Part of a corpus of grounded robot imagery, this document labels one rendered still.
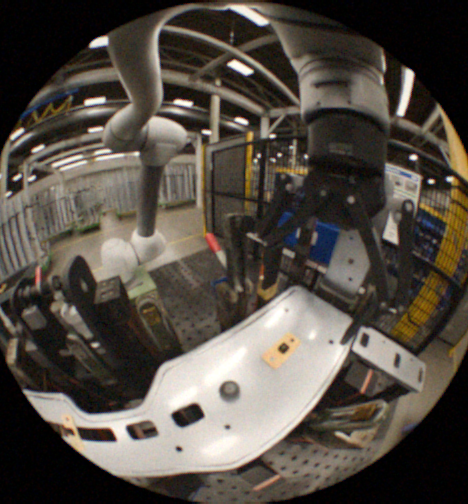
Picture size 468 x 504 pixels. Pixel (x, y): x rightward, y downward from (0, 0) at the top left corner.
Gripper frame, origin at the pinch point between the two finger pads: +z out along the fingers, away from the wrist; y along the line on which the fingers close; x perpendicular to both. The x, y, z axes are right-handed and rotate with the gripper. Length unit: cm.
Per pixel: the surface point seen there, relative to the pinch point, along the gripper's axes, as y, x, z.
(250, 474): 14.5, -20.1, 14.0
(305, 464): 36, -12, 43
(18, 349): -17, -59, 6
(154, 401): -4.3, -24.3, 13.0
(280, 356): 0.7, -1.7, 12.8
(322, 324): 3.1, 11.6, 13.2
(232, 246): -14.4, -1.7, -3.3
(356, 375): 17.0, 6.7, 15.1
